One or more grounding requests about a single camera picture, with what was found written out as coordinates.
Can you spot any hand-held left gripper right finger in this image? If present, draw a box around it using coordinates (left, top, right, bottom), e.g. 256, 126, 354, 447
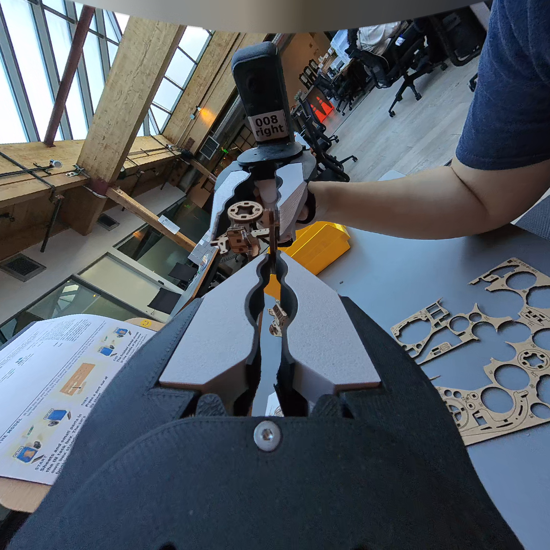
276, 250, 383, 416

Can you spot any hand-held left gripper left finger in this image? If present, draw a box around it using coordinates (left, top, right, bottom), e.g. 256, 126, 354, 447
158, 254, 270, 414

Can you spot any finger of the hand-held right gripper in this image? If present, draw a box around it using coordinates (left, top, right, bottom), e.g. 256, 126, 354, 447
275, 159, 310, 242
210, 169, 259, 240

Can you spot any wooden model assembly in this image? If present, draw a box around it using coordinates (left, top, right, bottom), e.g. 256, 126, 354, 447
211, 200, 280, 258

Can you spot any small wooden model part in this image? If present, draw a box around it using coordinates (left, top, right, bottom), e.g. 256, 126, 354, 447
268, 302, 289, 337

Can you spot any person's right forearm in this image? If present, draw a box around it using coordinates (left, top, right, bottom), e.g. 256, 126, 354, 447
322, 156, 550, 241

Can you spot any person's right hand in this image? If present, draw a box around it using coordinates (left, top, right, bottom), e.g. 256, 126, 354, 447
298, 181, 330, 225

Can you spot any yellow plastic bin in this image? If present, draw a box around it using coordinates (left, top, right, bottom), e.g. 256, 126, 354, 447
263, 221, 351, 298

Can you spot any black office chair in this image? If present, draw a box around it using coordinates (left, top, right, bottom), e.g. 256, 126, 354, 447
361, 19, 453, 117
296, 97, 358, 182

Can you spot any small laser-cut wooden sheet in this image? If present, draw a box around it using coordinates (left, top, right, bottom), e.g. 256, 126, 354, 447
390, 296, 514, 367

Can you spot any wooden ceiling beam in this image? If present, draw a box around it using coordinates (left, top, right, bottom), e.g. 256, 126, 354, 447
76, 16, 186, 186

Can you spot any printed instruction sheet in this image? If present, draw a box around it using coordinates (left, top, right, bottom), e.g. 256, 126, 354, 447
0, 314, 158, 486

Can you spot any large laser-cut wooden sheet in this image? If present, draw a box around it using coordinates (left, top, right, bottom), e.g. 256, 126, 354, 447
434, 257, 550, 446

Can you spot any red steel pipe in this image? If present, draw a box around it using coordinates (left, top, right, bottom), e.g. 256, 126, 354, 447
43, 4, 96, 148

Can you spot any large skylight window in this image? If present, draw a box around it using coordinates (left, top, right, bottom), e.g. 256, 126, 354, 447
0, 0, 130, 145

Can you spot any navy t-shirt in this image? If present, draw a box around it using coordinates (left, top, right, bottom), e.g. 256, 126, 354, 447
455, 0, 550, 171

